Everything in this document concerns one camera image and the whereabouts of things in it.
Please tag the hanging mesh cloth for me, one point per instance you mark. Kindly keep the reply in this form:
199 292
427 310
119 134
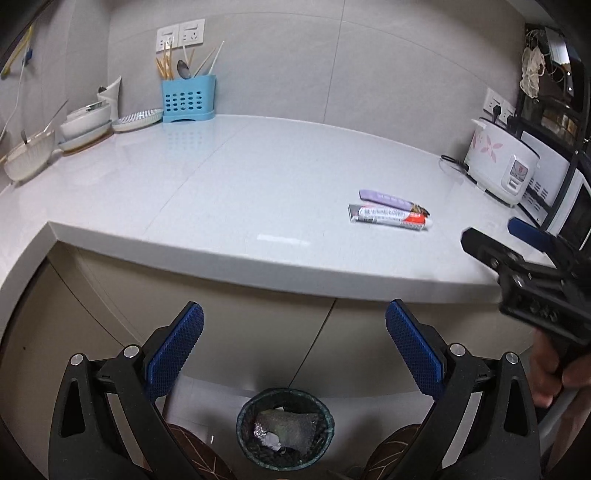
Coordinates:
533 69

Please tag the person's left leg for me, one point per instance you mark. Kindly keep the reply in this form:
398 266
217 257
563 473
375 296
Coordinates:
194 454

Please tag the black mesh trash bin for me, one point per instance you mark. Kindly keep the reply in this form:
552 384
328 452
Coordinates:
247 443

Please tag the black power plug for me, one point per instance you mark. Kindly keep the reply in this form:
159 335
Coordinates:
497 112
510 121

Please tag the white wall socket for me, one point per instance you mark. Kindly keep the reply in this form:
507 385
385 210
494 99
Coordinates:
167 38
491 99
191 32
509 110

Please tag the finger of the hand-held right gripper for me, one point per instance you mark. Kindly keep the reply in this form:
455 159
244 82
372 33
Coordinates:
531 232
498 258

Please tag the red white ointment tube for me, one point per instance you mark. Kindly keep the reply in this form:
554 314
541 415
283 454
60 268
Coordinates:
388 217

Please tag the person's right leg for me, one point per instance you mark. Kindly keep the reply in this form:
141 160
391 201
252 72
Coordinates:
397 454

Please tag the wide white bowl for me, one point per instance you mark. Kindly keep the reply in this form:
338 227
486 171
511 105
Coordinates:
30 159

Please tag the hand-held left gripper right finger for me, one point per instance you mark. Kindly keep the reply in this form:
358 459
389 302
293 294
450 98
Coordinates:
415 350

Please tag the person's leg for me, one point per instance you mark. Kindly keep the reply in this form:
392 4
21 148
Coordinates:
194 454
397 454

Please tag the patterned plate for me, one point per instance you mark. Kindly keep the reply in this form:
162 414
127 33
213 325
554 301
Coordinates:
138 120

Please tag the person's right hand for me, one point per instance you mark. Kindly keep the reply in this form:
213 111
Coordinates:
542 374

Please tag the black metal rack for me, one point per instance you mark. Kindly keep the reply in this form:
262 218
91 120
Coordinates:
560 189

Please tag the small white bowl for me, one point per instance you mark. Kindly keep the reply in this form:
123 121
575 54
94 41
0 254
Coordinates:
87 110

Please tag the white rice cooker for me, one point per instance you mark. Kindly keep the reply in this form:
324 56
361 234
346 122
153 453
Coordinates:
489 152

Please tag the bundle of wooden chopsticks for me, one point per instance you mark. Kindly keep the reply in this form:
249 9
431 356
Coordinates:
164 67

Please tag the blue utensil holder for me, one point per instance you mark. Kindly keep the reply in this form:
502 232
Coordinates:
187 99

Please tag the white jug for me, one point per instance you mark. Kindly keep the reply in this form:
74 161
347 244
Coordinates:
111 94

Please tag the person's right forearm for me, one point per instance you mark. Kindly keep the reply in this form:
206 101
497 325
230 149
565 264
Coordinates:
565 429

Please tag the blue wall clip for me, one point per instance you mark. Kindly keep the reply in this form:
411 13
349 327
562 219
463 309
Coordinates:
28 54

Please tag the pair of white chopsticks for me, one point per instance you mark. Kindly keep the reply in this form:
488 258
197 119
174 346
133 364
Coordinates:
207 60

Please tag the white microwave oven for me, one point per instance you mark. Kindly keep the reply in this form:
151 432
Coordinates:
545 157

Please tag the large white bowl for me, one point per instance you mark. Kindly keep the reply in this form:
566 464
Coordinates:
85 125

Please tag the metal spoon in bowl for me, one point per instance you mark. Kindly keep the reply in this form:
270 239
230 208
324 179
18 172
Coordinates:
24 138

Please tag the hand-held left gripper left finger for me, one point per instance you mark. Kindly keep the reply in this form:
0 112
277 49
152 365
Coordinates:
175 353

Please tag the pale blue plate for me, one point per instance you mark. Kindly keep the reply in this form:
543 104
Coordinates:
83 142

